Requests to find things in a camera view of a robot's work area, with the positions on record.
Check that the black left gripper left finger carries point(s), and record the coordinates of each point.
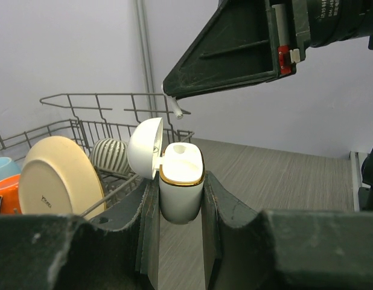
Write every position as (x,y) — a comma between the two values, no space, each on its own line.
(118,249)

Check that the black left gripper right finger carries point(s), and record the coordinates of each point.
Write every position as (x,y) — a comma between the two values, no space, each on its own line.
(282,249)

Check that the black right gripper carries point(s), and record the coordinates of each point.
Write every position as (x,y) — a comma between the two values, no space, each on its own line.
(246,43)

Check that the white earbud charging case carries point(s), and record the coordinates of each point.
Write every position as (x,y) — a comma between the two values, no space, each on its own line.
(180,166)

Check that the beige plate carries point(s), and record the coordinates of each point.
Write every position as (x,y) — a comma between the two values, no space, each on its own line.
(58,178)

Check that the striped ceramic bowl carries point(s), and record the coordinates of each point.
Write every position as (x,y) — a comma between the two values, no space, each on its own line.
(110,155)

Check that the orange mug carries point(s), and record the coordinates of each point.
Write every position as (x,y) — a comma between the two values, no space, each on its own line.
(9,194)

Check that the light blue mug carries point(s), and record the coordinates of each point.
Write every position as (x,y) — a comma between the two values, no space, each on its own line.
(8,168)

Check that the grey wire dish rack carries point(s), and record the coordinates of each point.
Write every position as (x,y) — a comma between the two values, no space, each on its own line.
(88,124)

